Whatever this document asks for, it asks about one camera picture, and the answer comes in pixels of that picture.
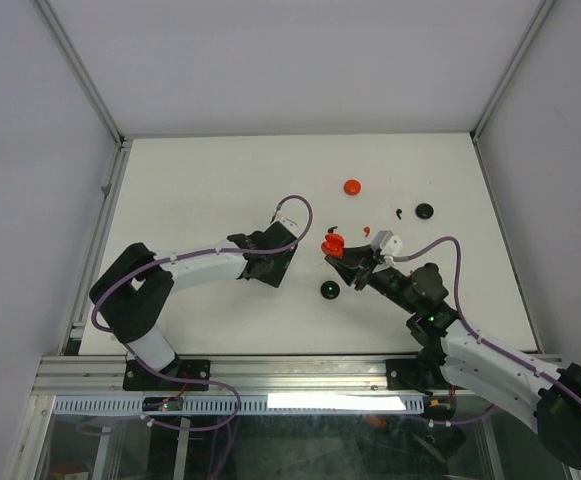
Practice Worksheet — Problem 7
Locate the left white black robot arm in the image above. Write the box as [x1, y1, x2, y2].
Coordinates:
[89, 217, 298, 389]

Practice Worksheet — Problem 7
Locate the grey slotted cable duct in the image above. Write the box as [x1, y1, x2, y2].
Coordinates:
[54, 393, 424, 417]

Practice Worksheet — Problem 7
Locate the black earbud charging case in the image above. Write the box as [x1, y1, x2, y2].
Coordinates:
[320, 280, 341, 300]

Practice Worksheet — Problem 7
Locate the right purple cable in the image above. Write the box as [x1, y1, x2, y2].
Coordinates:
[389, 235, 581, 449]

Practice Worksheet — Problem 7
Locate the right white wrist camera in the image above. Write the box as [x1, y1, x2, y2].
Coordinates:
[370, 230, 403, 267]

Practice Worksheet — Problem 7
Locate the red charging case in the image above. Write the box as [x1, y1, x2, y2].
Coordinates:
[321, 233, 345, 259]
[343, 179, 362, 196]

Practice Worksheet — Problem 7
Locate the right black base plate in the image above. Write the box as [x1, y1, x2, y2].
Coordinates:
[384, 358, 451, 395]

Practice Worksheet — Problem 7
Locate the aluminium frame post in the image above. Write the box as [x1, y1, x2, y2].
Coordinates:
[31, 0, 124, 146]
[470, 0, 557, 144]

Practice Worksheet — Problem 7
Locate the purple cable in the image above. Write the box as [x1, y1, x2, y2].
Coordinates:
[389, 235, 581, 449]
[91, 194, 315, 361]

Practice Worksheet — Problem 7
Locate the small green circuit board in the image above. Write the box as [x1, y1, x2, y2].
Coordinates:
[142, 397, 184, 412]

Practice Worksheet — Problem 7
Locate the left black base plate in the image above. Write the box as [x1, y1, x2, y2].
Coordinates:
[122, 357, 211, 392]

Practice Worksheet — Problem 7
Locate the right aluminium frame post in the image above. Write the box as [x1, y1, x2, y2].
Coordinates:
[470, 0, 557, 144]

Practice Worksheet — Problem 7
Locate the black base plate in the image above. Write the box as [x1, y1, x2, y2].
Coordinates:
[122, 357, 211, 392]
[384, 358, 451, 395]

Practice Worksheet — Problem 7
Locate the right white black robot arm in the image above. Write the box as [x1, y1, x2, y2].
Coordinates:
[321, 231, 581, 470]

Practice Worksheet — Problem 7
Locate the aluminium mounting rail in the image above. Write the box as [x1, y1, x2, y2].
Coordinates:
[32, 354, 415, 395]

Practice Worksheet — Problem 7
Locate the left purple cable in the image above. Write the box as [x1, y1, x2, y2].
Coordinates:
[91, 194, 315, 361]

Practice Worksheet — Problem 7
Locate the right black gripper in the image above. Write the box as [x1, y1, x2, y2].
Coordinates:
[325, 243, 419, 315]

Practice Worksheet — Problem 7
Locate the left aluminium frame post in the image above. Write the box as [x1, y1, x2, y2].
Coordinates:
[31, 0, 124, 146]

